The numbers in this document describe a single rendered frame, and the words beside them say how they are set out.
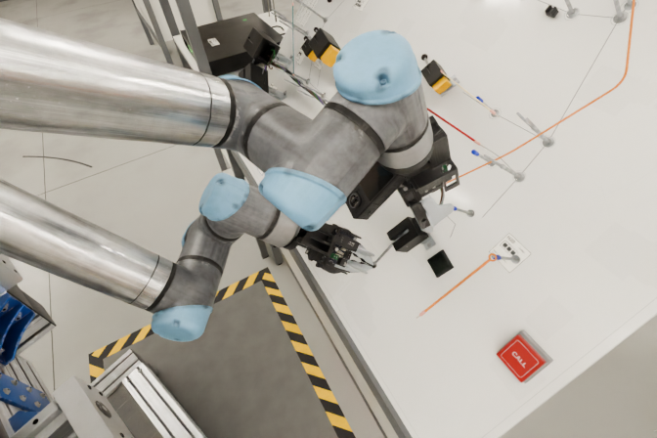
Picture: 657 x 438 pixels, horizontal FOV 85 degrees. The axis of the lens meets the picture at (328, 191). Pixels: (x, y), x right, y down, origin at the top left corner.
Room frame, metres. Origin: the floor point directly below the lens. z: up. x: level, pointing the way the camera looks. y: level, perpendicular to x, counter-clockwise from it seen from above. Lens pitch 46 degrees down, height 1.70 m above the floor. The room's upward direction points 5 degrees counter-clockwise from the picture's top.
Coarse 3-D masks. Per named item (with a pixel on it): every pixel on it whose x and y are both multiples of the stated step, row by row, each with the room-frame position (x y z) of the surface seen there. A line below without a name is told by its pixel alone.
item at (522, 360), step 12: (516, 336) 0.21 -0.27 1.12; (504, 348) 0.20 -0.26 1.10; (516, 348) 0.20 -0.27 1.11; (528, 348) 0.19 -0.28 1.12; (504, 360) 0.19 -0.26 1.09; (516, 360) 0.18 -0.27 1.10; (528, 360) 0.18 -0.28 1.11; (540, 360) 0.17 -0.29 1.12; (516, 372) 0.17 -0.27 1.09; (528, 372) 0.16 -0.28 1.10
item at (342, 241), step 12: (300, 228) 0.40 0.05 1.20; (324, 228) 0.41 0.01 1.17; (336, 228) 0.39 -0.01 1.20; (300, 240) 0.36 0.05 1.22; (312, 240) 0.37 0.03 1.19; (324, 240) 0.38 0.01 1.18; (336, 240) 0.37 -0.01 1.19; (348, 240) 0.38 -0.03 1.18; (312, 252) 0.38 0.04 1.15; (324, 252) 0.35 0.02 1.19; (336, 252) 0.37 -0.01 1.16; (348, 252) 0.37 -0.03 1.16; (324, 264) 0.34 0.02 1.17
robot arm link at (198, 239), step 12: (204, 216) 0.39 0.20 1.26; (192, 228) 0.40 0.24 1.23; (204, 228) 0.38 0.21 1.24; (192, 240) 0.36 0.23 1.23; (204, 240) 0.36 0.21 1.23; (216, 240) 0.36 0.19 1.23; (228, 240) 0.36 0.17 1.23; (192, 252) 0.34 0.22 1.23; (204, 252) 0.34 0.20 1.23; (216, 252) 0.34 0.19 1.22; (228, 252) 0.36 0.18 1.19
